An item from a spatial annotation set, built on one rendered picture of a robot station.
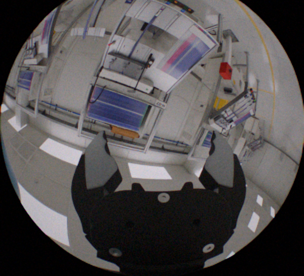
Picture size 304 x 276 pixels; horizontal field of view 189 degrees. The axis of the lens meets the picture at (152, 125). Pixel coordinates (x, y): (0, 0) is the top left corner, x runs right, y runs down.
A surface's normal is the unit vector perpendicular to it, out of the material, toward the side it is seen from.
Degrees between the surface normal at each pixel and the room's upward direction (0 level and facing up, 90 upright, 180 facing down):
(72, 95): 90
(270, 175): 90
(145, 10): 44
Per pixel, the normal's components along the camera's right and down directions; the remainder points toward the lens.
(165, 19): -0.04, 0.87
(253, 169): -0.87, -0.27
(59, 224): 0.37, -0.91
